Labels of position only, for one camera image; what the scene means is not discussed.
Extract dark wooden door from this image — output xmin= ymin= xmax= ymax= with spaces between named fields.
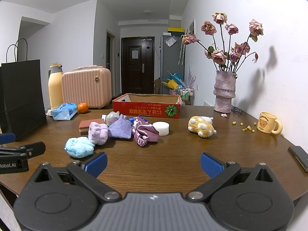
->
xmin=121 ymin=37 xmax=155 ymax=94

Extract bunch of dried pink roses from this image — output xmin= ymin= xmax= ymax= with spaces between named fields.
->
xmin=182 ymin=12 xmax=264 ymax=73

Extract pink ribbed suitcase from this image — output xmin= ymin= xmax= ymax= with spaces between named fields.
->
xmin=61 ymin=65 xmax=112 ymax=109

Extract grey refrigerator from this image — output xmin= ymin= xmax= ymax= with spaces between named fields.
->
xmin=160 ymin=34 xmax=186 ymax=94

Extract red cardboard box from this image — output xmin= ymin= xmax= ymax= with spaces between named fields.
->
xmin=112 ymin=93 xmax=182 ymax=119

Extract purple wall decoration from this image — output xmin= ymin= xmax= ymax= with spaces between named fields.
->
xmin=188 ymin=66 xmax=196 ymax=88

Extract purple fabric pouch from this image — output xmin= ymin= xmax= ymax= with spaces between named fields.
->
xmin=108 ymin=114 xmax=133 ymax=139

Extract blue plush toy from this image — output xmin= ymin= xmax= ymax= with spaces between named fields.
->
xmin=64 ymin=137 xmax=95 ymax=159

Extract yellow and black box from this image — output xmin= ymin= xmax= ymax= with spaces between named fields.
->
xmin=168 ymin=27 xmax=184 ymax=36

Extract yellow thermos jug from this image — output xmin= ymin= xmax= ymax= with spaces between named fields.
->
xmin=48 ymin=63 xmax=64 ymax=109

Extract yellow and blue bags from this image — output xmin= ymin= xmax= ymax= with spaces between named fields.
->
xmin=161 ymin=71 xmax=186 ymax=89

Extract black paper bag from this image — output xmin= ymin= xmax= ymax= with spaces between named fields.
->
xmin=0 ymin=38 xmax=47 ymax=141

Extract pink satin scrunchie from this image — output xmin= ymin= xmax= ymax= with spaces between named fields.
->
xmin=132 ymin=117 xmax=160 ymax=148

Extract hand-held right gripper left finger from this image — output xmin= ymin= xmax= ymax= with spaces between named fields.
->
xmin=34 ymin=152 xmax=122 ymax=203

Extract pink ceramic vase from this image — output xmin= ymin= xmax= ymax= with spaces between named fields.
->
xmin=214 ymin=70 xmax=237 ymax=113

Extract side doorway frame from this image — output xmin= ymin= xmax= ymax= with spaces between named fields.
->
xmin=106 ymin=30 xmax=116 ymax=73

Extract white round sponge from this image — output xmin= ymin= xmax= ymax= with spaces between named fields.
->
xmin=152 ymin=121 xmax=170 ymax=136

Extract metal trolley cart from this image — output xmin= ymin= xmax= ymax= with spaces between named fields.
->
xmin=177 ymin=85 xmax=194 ymax=105

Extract flat pink package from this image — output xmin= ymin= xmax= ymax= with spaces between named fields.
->
xmin=72 ymin=65 xmax=104 ymax=71

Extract hanging folded umbrellas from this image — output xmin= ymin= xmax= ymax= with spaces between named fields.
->
xmin=178 ymin=35 xmax=186 ymax=65

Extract blue handkerchief tissue pack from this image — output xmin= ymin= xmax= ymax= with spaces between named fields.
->
xmin=128 ymin=116 xmax=148 ymax=124

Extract scattered yellow crumbs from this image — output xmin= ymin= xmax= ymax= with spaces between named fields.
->
xmin=232 ymin=121 xmax=257 ymax=133

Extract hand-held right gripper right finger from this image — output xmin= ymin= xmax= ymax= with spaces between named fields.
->
xmin=186 ymin=153 xmax=275 ymax=201

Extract yellow bear mug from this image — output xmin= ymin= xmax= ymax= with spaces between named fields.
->
xmin=257 ymin=112 xmax=283 ymax=135

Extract black smartphone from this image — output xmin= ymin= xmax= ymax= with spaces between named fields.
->
xmin=288 ymin=146 xmax=308 ymax=171

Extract purple plush toy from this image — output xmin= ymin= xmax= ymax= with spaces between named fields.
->
xmin=88 ymin=122 xmax=109 ymax=145

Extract yellow plush toy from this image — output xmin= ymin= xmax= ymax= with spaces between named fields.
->
xmin=188 ymin=116 xmax=217 ymax=138

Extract brown cardboard carton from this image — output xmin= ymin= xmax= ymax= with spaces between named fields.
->
xmin=154 ymin=78 xmax=164 ymax=94

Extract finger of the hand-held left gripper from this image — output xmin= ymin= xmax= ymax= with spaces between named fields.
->
xmin=0 ymin=141 xmax=46 ymax=159
xmin=0 ymin=133 xmax=16 ymax=145

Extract brown layered sponge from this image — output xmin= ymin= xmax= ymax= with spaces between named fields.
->
xmin=79 ymin=118 xmax=105 ymax=135

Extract blue wet wipes pack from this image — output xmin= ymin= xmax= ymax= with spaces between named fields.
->
xmin=52 ymin=103 xmax=79 ymax=121

